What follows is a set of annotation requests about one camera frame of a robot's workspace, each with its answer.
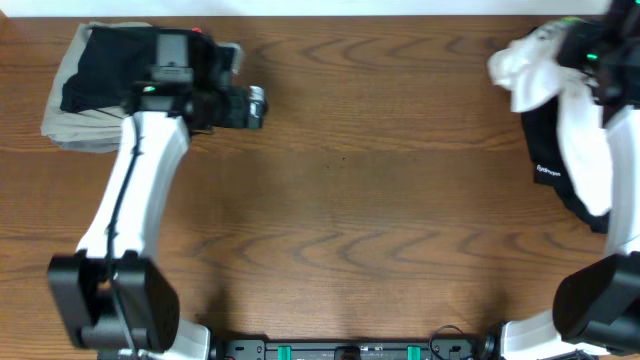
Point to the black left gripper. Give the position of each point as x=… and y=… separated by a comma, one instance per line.
x=237, y=117

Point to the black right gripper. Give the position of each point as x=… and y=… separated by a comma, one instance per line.
x=577, y=32

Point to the white printed t-shirt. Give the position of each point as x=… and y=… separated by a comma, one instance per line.
x=562, y=124

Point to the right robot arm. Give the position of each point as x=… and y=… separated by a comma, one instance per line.
x=595, y=310

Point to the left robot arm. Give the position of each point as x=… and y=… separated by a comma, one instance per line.
x=109, y=292

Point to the black t-shirt with logo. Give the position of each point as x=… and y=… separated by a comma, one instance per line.
x=540, y=130

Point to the black shorts with orange waistband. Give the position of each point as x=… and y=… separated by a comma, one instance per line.
x=114, y=70

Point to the folded khaki trousers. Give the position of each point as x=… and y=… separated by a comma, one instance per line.
x=93, y=131

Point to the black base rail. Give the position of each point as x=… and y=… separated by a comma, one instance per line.
x=447, y=348

